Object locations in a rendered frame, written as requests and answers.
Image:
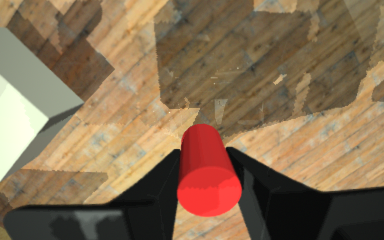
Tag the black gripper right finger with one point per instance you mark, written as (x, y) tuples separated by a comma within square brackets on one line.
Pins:
[(276, 207)]

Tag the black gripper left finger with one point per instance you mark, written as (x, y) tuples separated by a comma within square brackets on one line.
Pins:
[(145, 211)]

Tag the red marker cap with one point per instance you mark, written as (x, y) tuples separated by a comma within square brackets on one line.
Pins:
[(207, 183)]

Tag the white square block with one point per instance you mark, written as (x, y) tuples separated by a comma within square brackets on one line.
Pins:
[(34, 105)]

